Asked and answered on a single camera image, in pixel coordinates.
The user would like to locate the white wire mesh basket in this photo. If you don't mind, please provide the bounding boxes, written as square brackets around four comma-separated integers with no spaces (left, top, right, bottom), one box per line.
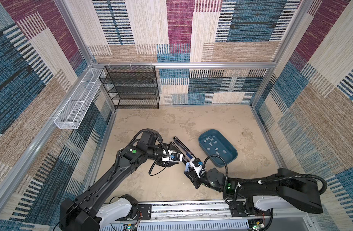
[54,68,102,130]

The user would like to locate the black wire mesh shelf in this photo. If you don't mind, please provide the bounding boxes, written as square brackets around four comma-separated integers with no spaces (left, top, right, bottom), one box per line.
[100,65,160,110]

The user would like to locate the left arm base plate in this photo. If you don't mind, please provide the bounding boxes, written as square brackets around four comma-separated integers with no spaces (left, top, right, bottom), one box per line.
[126,204,152,221]

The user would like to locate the teal plastic tray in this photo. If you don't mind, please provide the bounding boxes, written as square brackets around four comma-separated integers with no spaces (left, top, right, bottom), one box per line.
[198,129,238,165]

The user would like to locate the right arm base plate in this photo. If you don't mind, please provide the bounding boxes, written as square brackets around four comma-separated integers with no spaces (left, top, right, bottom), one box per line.
[228,201,271,218]

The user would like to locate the aluminium mounting rail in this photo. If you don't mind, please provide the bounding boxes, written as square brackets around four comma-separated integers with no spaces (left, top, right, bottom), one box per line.
[99,197,319,231]

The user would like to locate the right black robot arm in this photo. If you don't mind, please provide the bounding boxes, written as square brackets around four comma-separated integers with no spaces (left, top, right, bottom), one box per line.
[182,156,327,215]

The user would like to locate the black stapler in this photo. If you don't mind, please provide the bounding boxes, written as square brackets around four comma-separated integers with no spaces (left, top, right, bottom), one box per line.
[170,141,188,164]

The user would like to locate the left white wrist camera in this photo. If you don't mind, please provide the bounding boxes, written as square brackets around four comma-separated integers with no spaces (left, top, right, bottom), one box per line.
[161,150,182,163]

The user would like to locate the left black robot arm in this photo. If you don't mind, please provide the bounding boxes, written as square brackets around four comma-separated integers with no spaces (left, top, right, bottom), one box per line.
[56,129,183,231]

